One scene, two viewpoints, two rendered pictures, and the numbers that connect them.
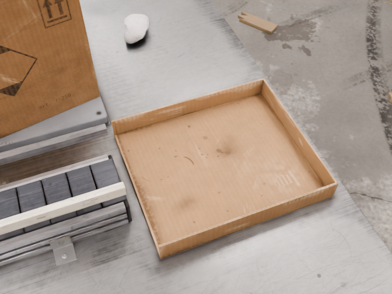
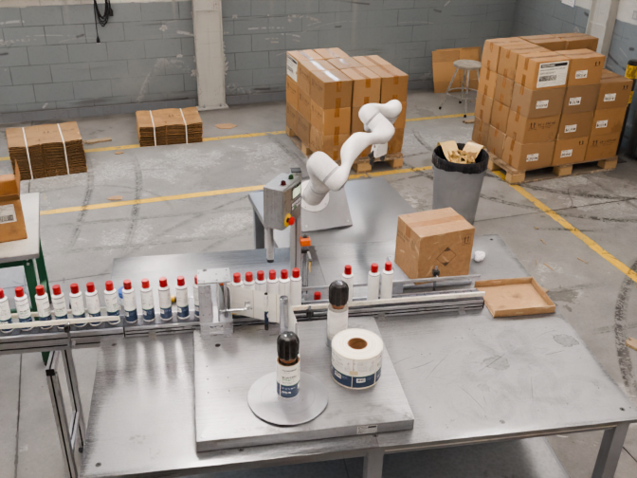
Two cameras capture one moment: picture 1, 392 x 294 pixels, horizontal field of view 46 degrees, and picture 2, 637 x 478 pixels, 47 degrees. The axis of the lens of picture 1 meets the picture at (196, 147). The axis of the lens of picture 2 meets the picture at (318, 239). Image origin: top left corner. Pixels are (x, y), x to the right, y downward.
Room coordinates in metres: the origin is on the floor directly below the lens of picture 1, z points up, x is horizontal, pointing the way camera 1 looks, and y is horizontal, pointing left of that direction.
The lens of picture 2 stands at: (-2.59, 0.26, 2.75)
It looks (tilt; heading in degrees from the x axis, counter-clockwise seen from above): 29 degrees down; 12
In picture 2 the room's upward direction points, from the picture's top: 1 degrees clockwise
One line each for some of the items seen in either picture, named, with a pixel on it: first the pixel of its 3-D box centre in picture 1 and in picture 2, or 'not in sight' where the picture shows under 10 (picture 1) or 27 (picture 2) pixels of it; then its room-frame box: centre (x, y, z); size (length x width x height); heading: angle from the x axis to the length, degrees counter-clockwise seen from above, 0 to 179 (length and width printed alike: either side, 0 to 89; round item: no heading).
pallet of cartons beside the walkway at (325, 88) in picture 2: not in sight; (342, 107); (4.16, 1.52, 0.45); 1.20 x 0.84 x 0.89; 33
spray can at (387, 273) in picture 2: not in sight; (387, 282); (0.23, 0.55, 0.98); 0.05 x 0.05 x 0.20
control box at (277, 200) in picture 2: not in sight; (282, 201); (0.13, 1.01, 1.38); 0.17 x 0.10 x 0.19; 167
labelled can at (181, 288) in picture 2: not in sight; (182, 297); (-0.12, 1.40, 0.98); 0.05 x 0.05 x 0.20
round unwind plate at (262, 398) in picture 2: not in sight; (287, 396); (-0.53, 0.82, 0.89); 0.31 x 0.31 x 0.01
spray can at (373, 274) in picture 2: not in sight; (373, 284); (0.20, 0.61, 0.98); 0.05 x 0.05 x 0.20
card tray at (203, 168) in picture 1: (218, 157); (514, 296); (0.47, -0.04, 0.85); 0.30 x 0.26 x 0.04; 112
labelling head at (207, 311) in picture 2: not in sight; (214, 301); (-0.15, 1.24, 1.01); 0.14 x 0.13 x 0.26; 112
